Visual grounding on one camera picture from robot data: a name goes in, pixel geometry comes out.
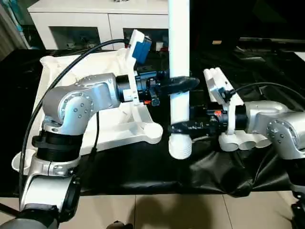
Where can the grey curtain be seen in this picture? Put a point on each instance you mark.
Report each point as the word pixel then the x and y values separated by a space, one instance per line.
pixel 9 35

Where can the black tall cabinet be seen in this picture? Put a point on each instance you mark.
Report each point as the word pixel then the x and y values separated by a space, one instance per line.
pixel 214 21

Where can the white plastic table leg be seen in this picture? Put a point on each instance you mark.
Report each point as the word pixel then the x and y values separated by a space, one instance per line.
pixel 228 143
pixel 263 143
pixel 178 47
pixel 247 144

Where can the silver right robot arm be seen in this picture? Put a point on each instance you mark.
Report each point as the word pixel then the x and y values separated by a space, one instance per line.
pixel 274 119

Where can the black plastic mat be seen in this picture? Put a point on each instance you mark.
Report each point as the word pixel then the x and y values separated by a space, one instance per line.
pixel 143 171

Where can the yellow label sticker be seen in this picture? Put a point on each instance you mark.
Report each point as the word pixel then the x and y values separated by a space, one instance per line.
pixel 217 42

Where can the white glass-door cabinet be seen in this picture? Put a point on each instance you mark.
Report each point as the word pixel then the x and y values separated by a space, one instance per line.
pixel 71 19

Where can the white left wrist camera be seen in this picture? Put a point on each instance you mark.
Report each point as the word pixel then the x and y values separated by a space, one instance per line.
pixel 137 40

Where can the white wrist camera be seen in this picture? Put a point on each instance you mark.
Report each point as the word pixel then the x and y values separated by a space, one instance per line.
pixel 137 40
pixel 234 100

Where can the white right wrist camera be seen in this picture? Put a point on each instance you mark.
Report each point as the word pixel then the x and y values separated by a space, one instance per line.
pixel 234 100

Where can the black long bar device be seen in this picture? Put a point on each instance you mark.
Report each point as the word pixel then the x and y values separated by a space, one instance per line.
pixel 274 41

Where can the black white crumpled bundle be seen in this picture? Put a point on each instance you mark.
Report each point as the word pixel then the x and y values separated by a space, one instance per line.
pixel 120 1

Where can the white plastic table top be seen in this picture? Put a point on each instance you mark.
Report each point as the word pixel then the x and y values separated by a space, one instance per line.
pixel 71 64

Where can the white flat board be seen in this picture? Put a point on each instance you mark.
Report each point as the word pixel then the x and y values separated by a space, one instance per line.
pixel 301 56

